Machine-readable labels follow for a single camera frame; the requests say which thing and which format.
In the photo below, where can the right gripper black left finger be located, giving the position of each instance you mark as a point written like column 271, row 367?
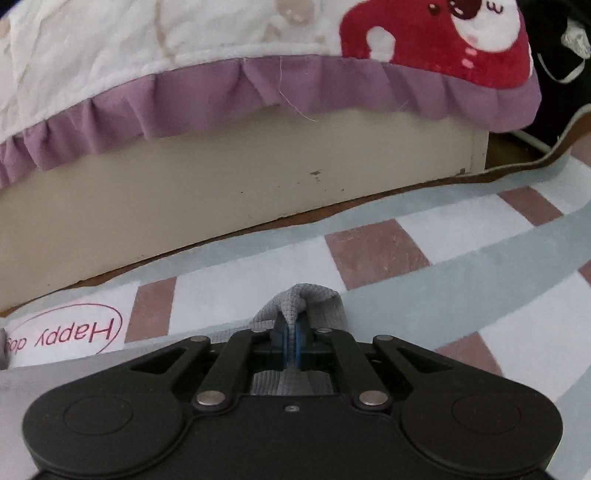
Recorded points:
column 122, row 420

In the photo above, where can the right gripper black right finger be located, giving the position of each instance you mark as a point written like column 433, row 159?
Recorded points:
column 465, row 420

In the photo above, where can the grey knit sweater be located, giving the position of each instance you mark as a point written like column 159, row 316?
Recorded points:
column 294, row 315

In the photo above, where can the beige bed base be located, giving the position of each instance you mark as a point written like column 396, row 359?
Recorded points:
column 105, row 212

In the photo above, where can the white quilt purple ruffle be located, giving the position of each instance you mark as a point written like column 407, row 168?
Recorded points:
column 84, row 77

